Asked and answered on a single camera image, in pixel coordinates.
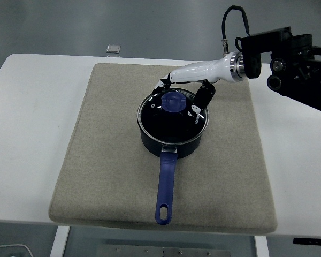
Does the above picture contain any white and black hand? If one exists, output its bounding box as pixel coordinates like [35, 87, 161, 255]
[150, 54, 232, 118]

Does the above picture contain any glass pot lid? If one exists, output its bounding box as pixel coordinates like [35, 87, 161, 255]
[136, 87, 209, 144]

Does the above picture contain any small square metal floor plate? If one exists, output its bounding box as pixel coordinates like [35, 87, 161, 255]
[106, 44, 121, 55]

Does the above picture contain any beige fabric mat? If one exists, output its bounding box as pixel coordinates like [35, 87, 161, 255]
[48, 63, 278, 233]

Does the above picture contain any grey metal plate with screws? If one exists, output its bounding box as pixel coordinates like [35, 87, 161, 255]
[97, 244, 232, 257]

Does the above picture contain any white table leg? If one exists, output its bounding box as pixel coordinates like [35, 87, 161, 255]
[49, 226, 71, 257]
[254, 235, 270, 257]

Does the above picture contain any black table control panel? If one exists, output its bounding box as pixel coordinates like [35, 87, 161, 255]
[293, 237, 321, 245]

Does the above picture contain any white rounded object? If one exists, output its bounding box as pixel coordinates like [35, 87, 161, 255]
[0, 244, 33, 257]

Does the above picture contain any dark pot with blue handle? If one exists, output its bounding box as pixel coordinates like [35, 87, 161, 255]
[139, 122, 205, 225]

